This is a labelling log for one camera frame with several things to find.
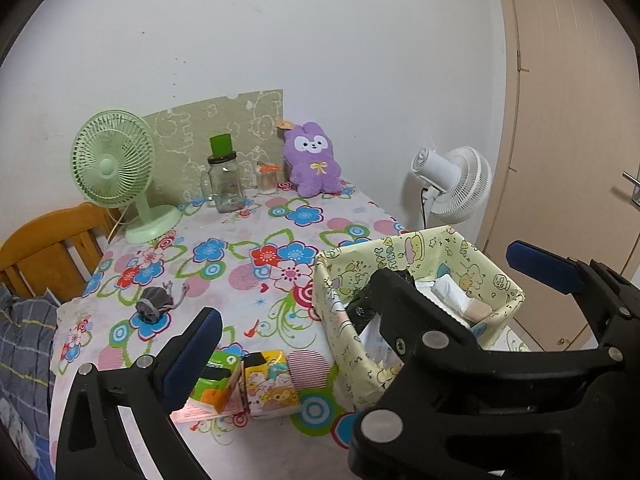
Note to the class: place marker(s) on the white standing fan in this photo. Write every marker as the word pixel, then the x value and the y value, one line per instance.
pixel 465 185

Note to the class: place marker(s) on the beige door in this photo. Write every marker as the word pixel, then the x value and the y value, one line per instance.
pixel 565 110

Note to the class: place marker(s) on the pink booklet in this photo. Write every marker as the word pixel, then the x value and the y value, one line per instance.
pixel 200 412

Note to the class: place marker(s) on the small jar with orange lid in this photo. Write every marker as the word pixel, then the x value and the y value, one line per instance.
pixel 266 180

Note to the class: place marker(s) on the yellow printed storage box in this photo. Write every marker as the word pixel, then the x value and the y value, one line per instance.
pixel 350 270

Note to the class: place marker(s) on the glass jar with green lid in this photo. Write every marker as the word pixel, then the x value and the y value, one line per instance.
pixel 225 185

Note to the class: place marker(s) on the orange green tissue pack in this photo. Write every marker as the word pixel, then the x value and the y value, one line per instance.
pixel 217 380

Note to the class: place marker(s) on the purple plush rabbit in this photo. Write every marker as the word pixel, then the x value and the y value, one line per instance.
pixel 312 170

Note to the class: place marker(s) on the white tissue pack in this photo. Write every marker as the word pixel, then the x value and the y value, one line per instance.
pixel 447 290

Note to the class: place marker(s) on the floral tablecloth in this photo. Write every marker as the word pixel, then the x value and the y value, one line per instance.
pixel 235 240

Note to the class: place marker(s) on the grey plaid blanket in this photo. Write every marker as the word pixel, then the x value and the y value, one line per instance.
pixel 25 350

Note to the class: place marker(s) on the green desk fan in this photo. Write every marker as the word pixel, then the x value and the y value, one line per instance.
pixel 107 165

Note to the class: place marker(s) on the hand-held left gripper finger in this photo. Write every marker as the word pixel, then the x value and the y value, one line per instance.
pixel 192 360

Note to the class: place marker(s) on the cartoon printed tissue pack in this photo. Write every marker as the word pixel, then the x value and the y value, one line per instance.
pixel 270 380

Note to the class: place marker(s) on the green patterned board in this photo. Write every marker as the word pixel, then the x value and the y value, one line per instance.
pixel 200 120

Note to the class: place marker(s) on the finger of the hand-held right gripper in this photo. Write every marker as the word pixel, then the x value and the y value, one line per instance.
pixel 540 265
pixel 425 325

